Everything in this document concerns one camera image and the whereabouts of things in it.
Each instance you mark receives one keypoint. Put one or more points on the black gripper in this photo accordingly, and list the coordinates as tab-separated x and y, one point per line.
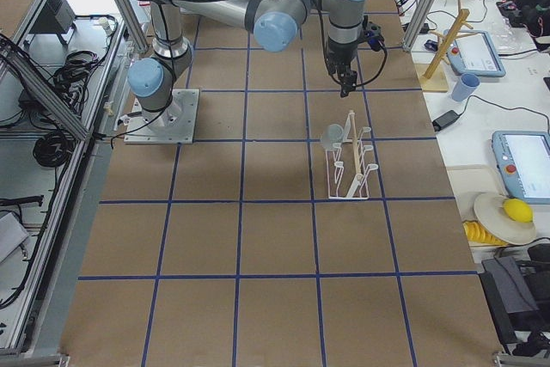
339	54

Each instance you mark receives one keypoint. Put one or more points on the grey ikea cup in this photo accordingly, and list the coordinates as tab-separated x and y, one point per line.
332	135

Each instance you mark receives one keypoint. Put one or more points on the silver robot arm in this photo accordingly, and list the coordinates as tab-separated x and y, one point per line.
274	25

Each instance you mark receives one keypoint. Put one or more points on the blue cup on desk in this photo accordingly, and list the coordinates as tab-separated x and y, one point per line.
465	85

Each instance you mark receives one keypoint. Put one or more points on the wooden mug tree stand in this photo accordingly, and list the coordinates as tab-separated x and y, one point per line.
431	76

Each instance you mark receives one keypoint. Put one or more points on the far teach pendant tablet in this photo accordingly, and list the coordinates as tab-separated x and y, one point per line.
472	51

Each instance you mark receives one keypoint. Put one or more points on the teach pendant tablet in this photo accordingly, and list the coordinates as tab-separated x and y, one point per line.
523	162
472	51

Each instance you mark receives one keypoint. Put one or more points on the near teach pendant tablet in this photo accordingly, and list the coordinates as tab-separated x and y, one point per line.
523	162

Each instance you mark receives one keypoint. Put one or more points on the cream plate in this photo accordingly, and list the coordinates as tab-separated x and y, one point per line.
489	210

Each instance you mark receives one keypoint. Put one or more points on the yellow lemon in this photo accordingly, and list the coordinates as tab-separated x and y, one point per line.
518	210

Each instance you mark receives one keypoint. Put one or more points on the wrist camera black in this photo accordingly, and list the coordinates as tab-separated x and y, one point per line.
373	35

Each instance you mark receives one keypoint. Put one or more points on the white wire cup rack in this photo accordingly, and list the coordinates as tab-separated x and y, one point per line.
348	168

